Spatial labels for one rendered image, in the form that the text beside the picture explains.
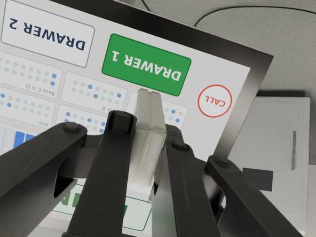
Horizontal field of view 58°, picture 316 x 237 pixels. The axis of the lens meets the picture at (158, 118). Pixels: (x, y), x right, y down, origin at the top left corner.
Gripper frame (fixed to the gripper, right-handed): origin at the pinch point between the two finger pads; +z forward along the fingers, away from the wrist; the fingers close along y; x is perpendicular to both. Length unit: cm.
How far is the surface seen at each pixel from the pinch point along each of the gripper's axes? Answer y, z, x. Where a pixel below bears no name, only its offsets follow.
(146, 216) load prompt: 4.9, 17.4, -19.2
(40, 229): -24, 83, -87
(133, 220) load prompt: 3.5, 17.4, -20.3
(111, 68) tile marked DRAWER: -3.8, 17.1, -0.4
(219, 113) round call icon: 9.7, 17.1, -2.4
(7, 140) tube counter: -14.1, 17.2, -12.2
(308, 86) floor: 122, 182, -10
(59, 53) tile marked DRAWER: -9.7, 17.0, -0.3
